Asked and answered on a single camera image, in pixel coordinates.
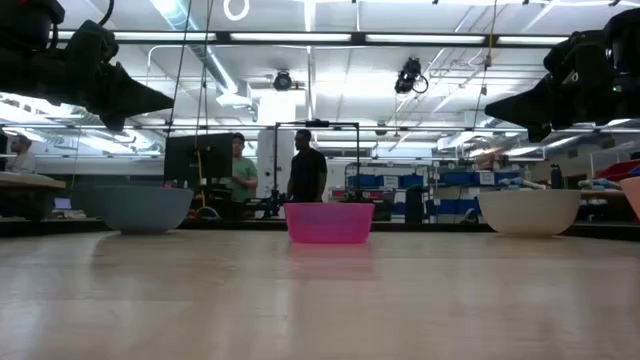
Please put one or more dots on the red bin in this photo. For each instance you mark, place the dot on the red bin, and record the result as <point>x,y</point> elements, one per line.
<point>620,170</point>

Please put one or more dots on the black computer monitor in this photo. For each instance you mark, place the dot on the black computer monitor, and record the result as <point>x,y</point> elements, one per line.
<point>197,157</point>

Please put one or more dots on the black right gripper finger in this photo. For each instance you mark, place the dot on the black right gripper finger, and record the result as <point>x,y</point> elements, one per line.
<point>525,105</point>
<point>539,132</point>

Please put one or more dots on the person standing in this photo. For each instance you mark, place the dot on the person standing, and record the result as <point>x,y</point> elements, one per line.
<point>244,175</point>
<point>307,172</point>

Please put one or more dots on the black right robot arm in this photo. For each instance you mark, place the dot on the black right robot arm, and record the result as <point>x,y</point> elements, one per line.
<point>625,60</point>

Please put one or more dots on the shelving with blue bins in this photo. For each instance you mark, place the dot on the shelving with blue bins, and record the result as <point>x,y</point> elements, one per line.
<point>450,179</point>

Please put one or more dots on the black background rig frame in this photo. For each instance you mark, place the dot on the black background rig frame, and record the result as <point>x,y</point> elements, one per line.
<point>357,150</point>

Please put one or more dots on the person seated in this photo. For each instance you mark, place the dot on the person seated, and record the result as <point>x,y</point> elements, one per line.
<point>22,159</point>

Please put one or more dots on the peach plastic bowl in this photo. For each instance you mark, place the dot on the peach plastic bowl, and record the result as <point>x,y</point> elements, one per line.
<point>633,195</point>

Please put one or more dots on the white plastic bowl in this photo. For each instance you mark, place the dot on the white plastic bowl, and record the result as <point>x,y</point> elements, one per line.
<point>529,212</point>

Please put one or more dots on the black overhead frame beam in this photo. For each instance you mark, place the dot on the black overhead frame beam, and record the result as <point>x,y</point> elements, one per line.
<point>222,37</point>

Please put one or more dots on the pink plastic tub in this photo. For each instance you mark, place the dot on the pink plastic tub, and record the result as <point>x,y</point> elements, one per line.
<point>329,224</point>

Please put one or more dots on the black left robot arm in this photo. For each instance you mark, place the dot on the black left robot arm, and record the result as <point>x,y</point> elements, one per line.
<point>25,50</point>

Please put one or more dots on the dark water bottle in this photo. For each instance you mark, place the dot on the dark water bottle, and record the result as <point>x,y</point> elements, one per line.
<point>556,176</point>

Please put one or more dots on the blue-grey plastic bowl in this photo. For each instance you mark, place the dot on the blue-grey plastic bowl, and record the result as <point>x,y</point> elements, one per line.
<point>144,210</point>

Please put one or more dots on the wooden background table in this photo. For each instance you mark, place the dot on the wooden background table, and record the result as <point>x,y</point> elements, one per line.
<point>30,181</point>

